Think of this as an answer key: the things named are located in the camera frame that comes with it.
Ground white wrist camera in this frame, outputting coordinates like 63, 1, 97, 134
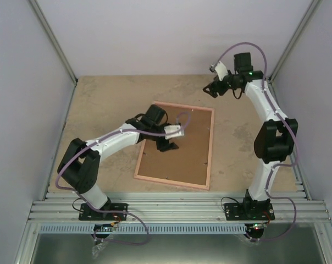
209, 61, 229, 81
164, 124, 185, 140

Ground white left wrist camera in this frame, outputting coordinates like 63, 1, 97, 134
164, 124, 185, 140

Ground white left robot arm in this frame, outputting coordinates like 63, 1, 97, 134
57, 104, 184, 219

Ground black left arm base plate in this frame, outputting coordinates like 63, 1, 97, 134
78, 202, 128, 221

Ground aluminium rail platform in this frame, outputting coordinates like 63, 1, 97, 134
28, 175, 332, 224

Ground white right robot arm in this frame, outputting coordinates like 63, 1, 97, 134
203, 52, 298, 219

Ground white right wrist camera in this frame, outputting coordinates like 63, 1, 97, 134
209, 61, 229, 81

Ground brown cardboard backing board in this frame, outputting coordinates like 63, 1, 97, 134
137, 104, 212, 188

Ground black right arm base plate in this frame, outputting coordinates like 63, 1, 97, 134
223, 200, 275, 221

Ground pink wooden picture frame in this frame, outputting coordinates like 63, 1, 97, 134
134, 101, 215, 192

